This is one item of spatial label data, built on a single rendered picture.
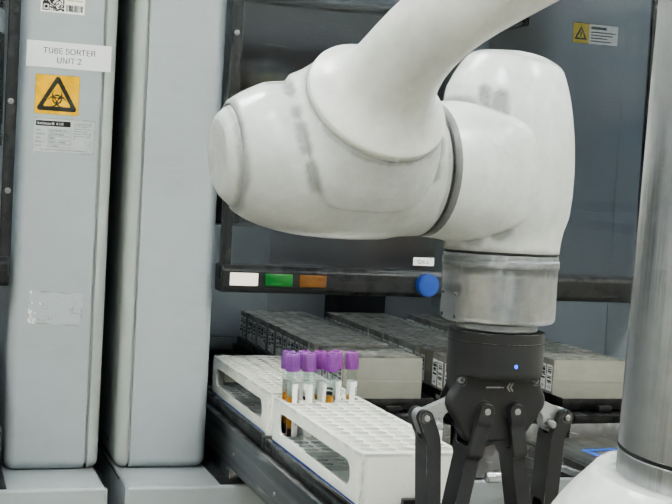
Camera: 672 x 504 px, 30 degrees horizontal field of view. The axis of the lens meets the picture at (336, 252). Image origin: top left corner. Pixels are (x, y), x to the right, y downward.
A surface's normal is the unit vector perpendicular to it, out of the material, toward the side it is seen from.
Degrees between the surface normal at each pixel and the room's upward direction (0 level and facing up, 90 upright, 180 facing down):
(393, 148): 90
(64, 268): 90
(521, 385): 90
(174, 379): 90
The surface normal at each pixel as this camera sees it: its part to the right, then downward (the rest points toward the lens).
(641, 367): -0.95, -0.04
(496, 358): -0.11, 0.04
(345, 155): -0.17, 0.40
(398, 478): 0.32, 0.07
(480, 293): -0.47, 0.01
